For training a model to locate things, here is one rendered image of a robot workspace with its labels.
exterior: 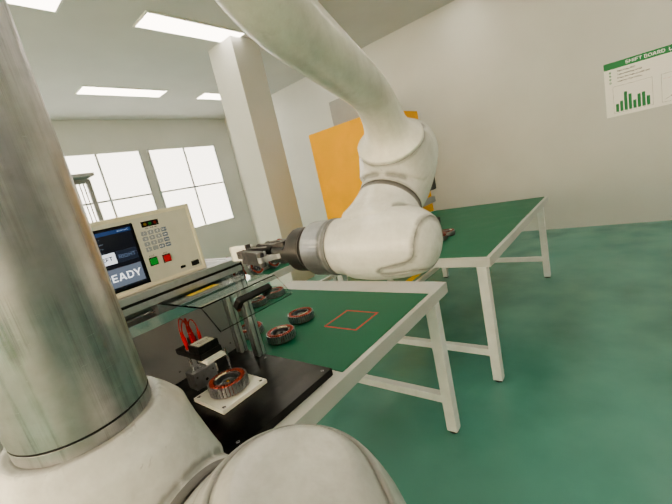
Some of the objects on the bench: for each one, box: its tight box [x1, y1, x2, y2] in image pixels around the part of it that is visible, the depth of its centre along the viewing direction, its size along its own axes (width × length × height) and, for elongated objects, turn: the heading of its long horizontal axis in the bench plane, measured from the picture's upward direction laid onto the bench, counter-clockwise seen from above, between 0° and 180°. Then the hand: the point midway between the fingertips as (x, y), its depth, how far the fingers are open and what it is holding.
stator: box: [287, 307, 314, 324], centre depth 151 cm, size 11×11×4 cm
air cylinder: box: [185, 362, 218, 391], centre depth 110 cm, size 5×8×6 cm
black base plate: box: [175, 348, 333, 455], centre depth 94 cm, size 47×64×2 cm
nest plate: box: [194, 374, 267, 415], centre depth 101 cm, size 15×15×1 cm
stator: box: [266, 324, 296, 345], centre depth 135 cm, size 11×11×4 cm
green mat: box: [240, 289, 428, 372], centre depth 156 cm, size 94×61×1 cm, turn 99°
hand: (243, 253), depth 72 cm, fingers closed
